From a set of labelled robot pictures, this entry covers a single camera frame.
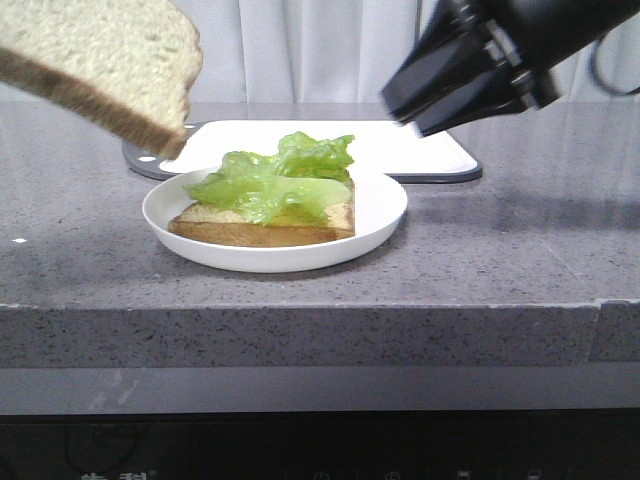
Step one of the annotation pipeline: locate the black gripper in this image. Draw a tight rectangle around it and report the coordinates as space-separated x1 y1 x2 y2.
379 0 564 139

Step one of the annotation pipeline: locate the green lettuce leaf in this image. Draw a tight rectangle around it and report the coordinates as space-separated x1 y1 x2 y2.
185 131 355 226

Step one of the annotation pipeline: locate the toasted bread slice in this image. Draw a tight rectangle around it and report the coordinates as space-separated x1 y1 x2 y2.
1 1 203 159
168 181 355 248

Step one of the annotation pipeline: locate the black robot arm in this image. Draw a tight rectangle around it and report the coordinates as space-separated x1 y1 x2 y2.
381 1 639 136

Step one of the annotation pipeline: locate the white cutting board grey rim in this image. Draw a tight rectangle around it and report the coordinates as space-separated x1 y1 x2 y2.
122 120 483 184

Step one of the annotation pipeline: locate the white round plate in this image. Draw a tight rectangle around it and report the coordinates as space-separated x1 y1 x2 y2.
142 165 408 273

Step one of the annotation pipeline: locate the white pleated curtain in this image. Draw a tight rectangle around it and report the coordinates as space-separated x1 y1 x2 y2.
0 0 640 105

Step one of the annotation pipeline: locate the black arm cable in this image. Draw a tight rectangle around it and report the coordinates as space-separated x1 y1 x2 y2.
587 32 640 97

